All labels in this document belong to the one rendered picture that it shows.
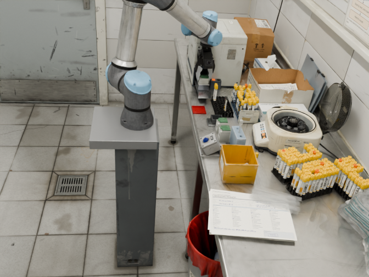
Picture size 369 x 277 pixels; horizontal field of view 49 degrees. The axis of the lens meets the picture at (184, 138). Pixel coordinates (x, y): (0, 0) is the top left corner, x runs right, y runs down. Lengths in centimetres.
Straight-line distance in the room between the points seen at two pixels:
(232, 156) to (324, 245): 51
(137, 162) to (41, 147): 154
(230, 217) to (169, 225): 120
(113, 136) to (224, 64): 81
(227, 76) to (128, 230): 100
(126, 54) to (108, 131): 34
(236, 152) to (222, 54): 71
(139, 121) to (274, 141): 60
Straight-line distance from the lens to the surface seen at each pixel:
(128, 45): 182
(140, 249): 233
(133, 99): 177
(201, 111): 208
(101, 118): 191
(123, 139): 177
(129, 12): 178
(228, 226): 146
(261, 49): 270
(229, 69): 230
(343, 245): 156
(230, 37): 222
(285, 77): 235
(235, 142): 175
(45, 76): 375
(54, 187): 295
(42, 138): 343
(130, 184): 199
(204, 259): 195
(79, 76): 370
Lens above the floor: 194
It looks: 35 degrees down
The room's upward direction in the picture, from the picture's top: 6 degrees clockwise
